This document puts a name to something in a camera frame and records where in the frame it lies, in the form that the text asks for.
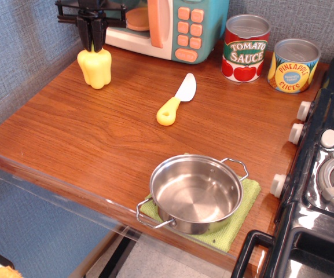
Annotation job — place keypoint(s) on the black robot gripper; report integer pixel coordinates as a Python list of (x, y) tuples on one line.
[(92, 19)]

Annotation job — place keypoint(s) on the yellow toy capsicum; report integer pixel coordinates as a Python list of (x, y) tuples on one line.
[(96, 67)]

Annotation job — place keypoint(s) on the toy microwave oven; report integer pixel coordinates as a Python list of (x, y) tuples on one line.
[(181, 31)]

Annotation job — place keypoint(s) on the orange microwave plate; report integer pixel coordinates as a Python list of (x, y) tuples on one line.
[(137, 19)]

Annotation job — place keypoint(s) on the tomato sauce can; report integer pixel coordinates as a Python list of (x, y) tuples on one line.
[(244, 48)]

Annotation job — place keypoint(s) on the stainless steel pot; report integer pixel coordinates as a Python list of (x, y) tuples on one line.
[(194, 194)]

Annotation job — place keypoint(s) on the pineapple slices can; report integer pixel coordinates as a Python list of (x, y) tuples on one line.
[(293, 65)]

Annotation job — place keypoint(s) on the white stove knob top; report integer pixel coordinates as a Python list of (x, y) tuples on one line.
[(303, 110)]

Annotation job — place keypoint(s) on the white stove knob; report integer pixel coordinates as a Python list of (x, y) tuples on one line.
[(303, 110), (277, 185), (295, 133)]

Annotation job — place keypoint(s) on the white stove knob middle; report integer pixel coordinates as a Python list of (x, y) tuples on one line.
[(295, 133)]

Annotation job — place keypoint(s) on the white stove knob bottom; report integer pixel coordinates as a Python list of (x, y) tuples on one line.
[(277, 185)]

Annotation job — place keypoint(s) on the green cloth mat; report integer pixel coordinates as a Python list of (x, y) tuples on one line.
[(224, 237)]

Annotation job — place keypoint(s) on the black toy stove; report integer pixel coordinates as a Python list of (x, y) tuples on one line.
[(303, 241)]

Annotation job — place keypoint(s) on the yellow handled toy knife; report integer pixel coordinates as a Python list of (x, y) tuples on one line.
[(166, 115)]

